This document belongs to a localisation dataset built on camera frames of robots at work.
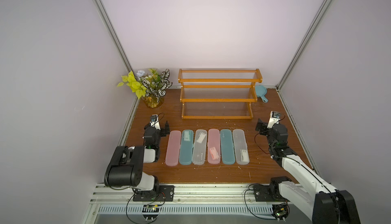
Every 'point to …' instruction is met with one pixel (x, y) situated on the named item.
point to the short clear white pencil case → (241, 147)
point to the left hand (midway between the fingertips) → (161, 120)
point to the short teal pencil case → (227, 146)
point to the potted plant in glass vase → (151, 87)
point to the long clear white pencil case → (199, 147)
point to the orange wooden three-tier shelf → (218, 93)
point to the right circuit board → (280, 211)
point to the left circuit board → (150, 208)
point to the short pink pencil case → (214, 146)
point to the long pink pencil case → (173, 147)
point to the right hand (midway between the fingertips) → (269, 118)
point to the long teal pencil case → (186, 147)
